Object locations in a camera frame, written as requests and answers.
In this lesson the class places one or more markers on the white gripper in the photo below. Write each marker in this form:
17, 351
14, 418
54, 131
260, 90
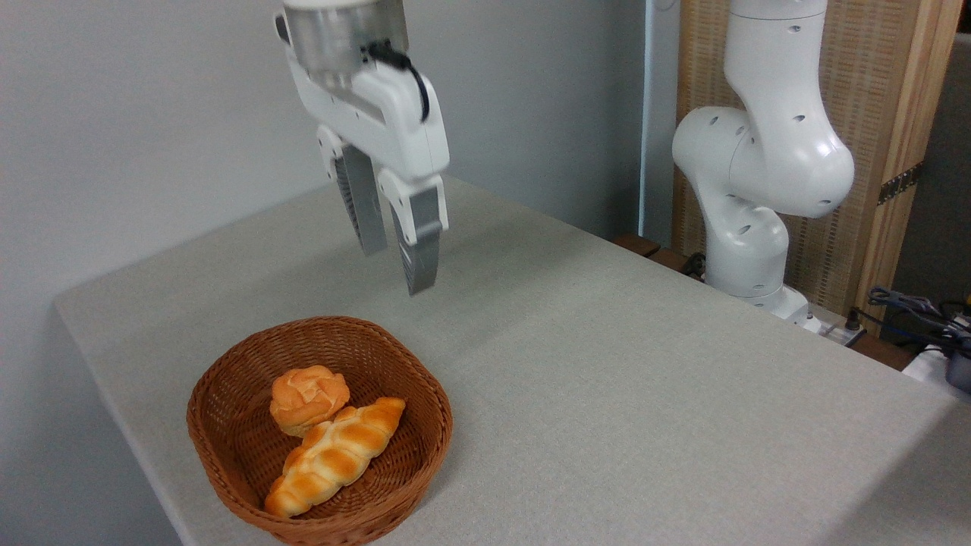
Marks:
398, 129

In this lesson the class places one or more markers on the braided golden bread loaf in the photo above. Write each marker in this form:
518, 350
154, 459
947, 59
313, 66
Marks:
334, 459

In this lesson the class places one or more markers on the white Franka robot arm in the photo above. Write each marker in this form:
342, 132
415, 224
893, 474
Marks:
766, 152

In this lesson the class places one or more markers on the round orange bread bun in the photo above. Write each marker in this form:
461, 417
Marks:
307, 398

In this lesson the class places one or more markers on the brown wicker basket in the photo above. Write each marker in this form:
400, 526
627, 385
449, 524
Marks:
410, 455

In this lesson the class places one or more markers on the white power strip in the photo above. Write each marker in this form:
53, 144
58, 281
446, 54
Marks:
840, 332

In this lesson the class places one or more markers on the wooden woven screen panel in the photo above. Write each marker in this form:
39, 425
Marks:
880, 83

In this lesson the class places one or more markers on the black metal hinge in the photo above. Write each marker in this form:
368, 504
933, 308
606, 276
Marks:
901, 183

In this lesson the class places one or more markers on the white sheet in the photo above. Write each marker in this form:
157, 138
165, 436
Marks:
922, 368

